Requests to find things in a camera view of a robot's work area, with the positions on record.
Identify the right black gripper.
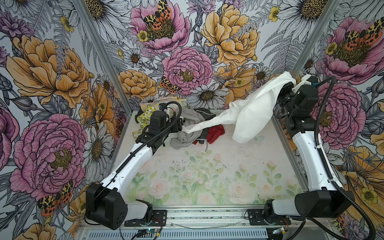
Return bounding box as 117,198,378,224
272,78,296,115

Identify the white cloth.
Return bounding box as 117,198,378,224
182,72,311,144

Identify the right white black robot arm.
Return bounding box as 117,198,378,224
263,83,355,224

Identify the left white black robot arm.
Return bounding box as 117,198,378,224
85,110,183,230

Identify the dark grey cloth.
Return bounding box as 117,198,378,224
194,108,216,144

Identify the yellow green patterned cloth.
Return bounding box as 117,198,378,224
132,97,187,140

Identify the red cloth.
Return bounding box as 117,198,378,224
193,125,225,145

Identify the small green circuit board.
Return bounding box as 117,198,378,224
137,229,161,236

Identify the right small circuit board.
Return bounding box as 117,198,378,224
272,227,286,235

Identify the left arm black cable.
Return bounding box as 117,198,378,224
83,101,183,225

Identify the right aluminium corner post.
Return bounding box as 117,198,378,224
271,0,342,133

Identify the aluminium corner post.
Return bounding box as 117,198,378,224
271,0,342,133
74,1,133,116

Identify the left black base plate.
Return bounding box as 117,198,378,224
124,210,168,227

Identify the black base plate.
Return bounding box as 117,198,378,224
244,209,291,226
124,210,168,227

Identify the aluminium front rail frame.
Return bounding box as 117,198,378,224
76,205,333,240

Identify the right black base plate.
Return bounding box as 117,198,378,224
244,209,291,226

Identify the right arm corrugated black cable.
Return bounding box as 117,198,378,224
308,75,376,240

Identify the left aluminium corner post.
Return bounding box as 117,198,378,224
74,1,133,116

